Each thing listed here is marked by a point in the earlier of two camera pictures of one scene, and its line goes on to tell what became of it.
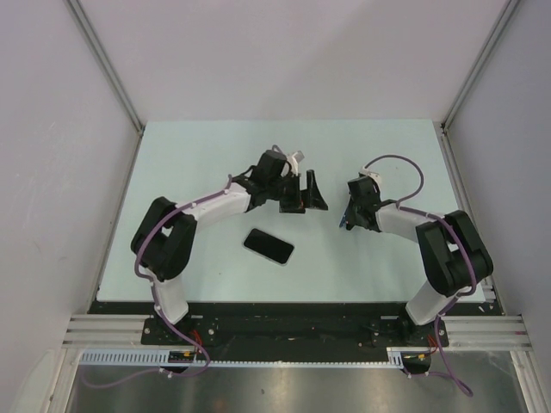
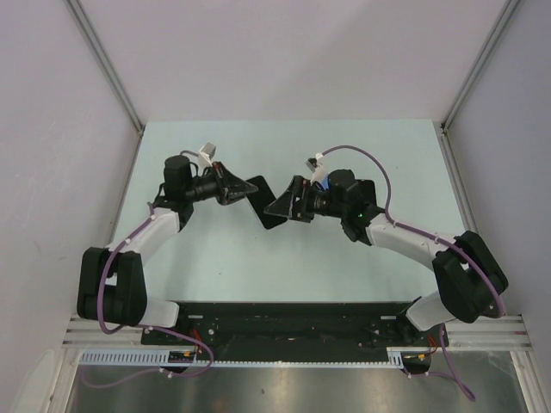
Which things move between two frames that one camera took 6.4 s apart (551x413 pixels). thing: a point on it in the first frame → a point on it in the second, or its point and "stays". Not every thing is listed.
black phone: x=269 y=245 → x=261 y=200
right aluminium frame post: x=508 y=8 stays
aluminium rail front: x=108 y=332 stays
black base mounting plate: x=292 y=331 stays
